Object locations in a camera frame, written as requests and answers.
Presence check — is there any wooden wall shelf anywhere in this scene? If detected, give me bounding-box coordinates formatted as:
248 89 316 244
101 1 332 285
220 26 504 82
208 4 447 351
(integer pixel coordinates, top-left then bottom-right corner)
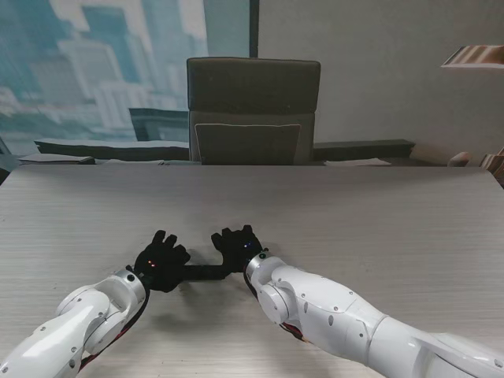
439 44 504 69

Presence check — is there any dark object at table corner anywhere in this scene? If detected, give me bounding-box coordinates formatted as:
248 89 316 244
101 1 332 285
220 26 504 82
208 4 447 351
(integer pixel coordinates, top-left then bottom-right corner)
0 137 12 185

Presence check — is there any red black left arm cable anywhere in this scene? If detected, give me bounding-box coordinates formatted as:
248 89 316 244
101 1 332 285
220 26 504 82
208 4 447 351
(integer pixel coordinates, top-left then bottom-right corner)
78 291 151 373

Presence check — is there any grey office chair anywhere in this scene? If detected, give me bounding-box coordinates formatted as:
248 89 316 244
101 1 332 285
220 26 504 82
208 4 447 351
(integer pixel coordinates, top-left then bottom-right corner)
186 56 321 165

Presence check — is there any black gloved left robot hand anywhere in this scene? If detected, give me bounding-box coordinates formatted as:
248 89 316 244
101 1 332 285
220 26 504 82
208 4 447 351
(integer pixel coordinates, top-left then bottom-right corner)
134 230 192 295

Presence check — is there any black remote control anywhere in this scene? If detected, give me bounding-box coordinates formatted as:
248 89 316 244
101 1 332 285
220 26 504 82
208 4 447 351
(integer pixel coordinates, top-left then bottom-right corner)
181 264 229 283

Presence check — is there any white paper sheet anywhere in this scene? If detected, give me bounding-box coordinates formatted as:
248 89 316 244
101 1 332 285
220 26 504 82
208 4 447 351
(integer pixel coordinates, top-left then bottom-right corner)
324 156 393 167

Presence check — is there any brown wooden furniture edge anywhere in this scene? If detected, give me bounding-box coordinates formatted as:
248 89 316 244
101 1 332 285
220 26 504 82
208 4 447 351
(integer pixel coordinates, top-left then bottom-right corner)
480 149 504 184

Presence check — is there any grey paper sheet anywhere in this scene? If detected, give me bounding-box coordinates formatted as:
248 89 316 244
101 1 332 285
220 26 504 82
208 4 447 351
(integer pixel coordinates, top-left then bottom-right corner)
18 155 97 165

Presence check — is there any short dark low cabinet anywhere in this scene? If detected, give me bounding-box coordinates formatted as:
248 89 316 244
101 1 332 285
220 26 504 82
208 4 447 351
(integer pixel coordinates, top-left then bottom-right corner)
313 138 417 161

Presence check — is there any long dark low cabinet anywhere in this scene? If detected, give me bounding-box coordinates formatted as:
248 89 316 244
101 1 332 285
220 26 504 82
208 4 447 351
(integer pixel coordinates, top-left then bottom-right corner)
34 138 191 161

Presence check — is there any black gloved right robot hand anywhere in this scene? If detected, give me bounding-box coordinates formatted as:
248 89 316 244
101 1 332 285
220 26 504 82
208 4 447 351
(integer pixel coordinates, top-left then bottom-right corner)
210 224 265 277

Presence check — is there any dark window frame post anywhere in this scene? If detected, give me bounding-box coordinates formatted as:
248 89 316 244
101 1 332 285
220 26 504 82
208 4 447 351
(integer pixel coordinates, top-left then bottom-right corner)
249 0 260 59

